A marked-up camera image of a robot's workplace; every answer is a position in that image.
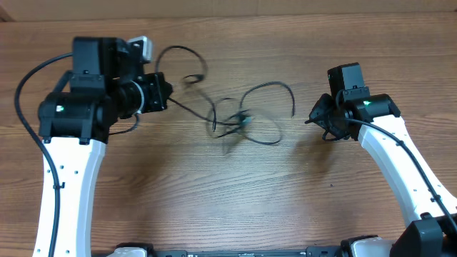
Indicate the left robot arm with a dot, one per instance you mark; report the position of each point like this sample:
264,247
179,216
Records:
106,83

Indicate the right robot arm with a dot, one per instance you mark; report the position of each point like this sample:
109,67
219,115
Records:
427,207

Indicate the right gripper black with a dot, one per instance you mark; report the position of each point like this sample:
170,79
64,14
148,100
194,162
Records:
318,117

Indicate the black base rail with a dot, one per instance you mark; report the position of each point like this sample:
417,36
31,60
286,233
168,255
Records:
246,252

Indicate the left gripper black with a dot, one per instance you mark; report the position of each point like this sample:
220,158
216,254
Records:
154,82

